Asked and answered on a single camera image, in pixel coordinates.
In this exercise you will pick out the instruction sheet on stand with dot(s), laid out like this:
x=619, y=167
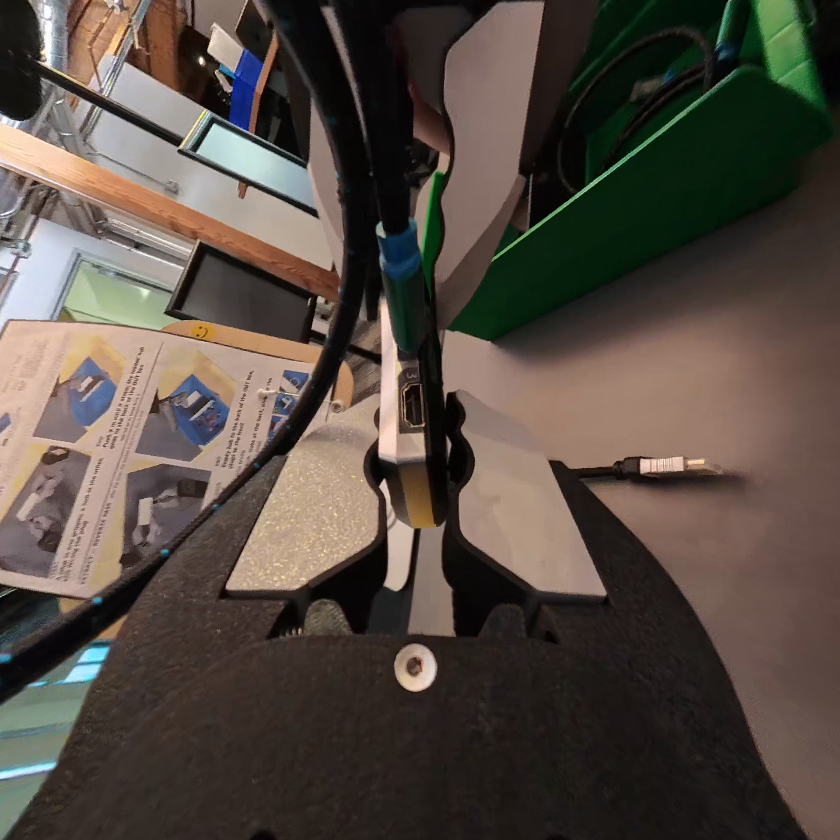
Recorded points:
x=263, y=339

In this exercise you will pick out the yellow smiley sticker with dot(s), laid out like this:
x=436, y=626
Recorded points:
x=201, y=331

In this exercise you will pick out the printed instruction sheet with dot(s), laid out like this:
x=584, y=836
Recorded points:
x=79, y=433

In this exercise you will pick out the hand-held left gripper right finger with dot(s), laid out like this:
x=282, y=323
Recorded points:
x=525, y=525

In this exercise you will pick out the green plastic bin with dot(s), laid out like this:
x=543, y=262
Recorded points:
x=683, y=184

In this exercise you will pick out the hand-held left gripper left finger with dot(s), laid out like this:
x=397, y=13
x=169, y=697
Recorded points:
x=309, y=538

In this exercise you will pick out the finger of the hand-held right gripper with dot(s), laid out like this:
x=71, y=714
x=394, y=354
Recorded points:
x=505, y=118

